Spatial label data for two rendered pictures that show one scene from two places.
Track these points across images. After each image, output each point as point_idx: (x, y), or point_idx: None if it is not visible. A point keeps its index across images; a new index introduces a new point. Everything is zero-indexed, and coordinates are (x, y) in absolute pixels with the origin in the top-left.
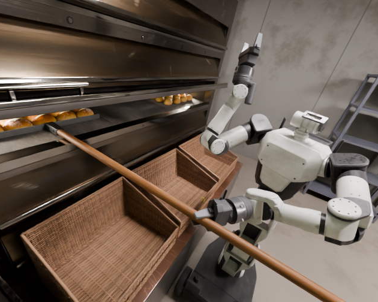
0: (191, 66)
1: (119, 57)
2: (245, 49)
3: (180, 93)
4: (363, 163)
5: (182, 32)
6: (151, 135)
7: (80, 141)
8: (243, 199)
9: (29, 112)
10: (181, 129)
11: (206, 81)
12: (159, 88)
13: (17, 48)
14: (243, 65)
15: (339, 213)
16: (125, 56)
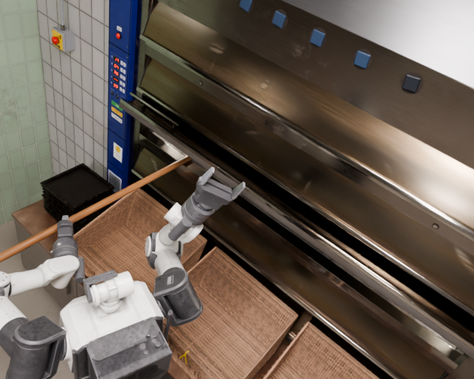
0: (372, 219)
1: (235, 126)
2: (237, 189)
3: (268, 212)
4: (18, 328)
5: (326, 147)
6: (263, 244)
7: (174, 163)
8: (64, 248)
9: (136, 117)
10: (329, 305)
11: None
12: (234, 177)
13: (172, 88)
14: (194, 192)
15: None
16: (244, 129)
